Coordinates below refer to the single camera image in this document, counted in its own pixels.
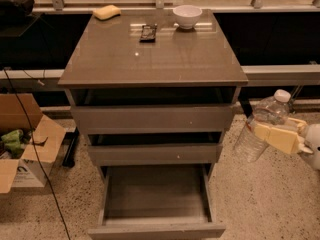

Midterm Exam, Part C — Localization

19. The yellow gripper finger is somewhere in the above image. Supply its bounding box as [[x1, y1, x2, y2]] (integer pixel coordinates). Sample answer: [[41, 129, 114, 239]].
[[253, 123, 301, 154], [286, 117, 307, 134]]

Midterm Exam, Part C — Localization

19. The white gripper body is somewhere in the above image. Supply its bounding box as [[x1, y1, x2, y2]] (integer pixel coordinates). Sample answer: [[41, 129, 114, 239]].
[[299, 124, 320, 170]]

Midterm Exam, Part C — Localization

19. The clear plastic water bottle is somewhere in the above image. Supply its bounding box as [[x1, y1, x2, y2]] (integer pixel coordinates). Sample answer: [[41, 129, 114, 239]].
[[234, 89, 291, 162]]

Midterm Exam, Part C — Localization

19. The grey middle drawer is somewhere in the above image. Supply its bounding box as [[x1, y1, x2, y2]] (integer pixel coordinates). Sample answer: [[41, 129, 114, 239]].
[[88, 143, 222, 166]]

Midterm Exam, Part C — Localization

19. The grey drawer cabinet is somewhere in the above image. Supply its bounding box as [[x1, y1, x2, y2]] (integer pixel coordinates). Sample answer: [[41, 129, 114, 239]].
[[57, 7, 249, 240]]

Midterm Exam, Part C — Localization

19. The grey top drawer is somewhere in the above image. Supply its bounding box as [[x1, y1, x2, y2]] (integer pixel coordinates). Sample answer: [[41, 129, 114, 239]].
[[71, 106, 233, 134]]

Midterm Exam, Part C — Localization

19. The grey open bottom drawer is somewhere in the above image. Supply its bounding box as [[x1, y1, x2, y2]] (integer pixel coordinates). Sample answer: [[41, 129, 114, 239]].
[[88, 164, 226, 240]]

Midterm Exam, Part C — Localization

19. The white ceramic bowl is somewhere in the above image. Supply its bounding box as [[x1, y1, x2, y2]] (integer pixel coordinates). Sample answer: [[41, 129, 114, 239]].
[[173, 5, 202, 29]]

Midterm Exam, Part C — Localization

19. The small black snack packet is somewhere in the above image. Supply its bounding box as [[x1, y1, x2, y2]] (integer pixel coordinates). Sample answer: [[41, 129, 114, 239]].
[[140, 24, 157, 42]]

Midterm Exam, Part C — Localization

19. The black table leg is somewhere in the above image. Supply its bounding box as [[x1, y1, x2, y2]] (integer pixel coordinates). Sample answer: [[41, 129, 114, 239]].
[[62, 128, 79, 168]]

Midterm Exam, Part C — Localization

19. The yellow sponge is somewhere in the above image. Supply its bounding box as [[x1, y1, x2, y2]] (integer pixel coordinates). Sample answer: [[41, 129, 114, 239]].
[[93, 5, 121, 20]]

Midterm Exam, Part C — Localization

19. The open cardboard box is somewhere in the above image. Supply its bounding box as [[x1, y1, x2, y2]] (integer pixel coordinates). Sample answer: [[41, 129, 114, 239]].
[[0, 94, 66, 195]]

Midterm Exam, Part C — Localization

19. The green cloth in box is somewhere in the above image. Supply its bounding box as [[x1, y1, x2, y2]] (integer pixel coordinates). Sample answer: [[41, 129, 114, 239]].
[[1, 129, 23, 158]]

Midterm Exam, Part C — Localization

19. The black device on shelf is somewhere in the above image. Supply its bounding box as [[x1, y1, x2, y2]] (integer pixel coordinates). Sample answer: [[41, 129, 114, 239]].
[[0, 0, 34, 18]]

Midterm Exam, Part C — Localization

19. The black floor cable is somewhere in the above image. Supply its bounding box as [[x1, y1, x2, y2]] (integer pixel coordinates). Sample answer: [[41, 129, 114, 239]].
[[1, 67, 72, 240]]

